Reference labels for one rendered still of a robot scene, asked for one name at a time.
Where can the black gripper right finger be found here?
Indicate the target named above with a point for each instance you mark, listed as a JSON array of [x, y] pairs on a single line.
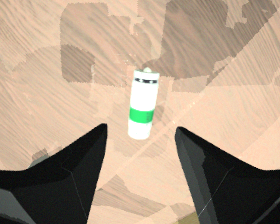
[[225, 189]]

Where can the white battery with green band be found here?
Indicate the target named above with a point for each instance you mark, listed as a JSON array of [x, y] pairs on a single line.
[[144, 91]]

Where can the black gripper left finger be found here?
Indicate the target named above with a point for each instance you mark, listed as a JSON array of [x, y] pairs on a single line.
[[59, 190]]

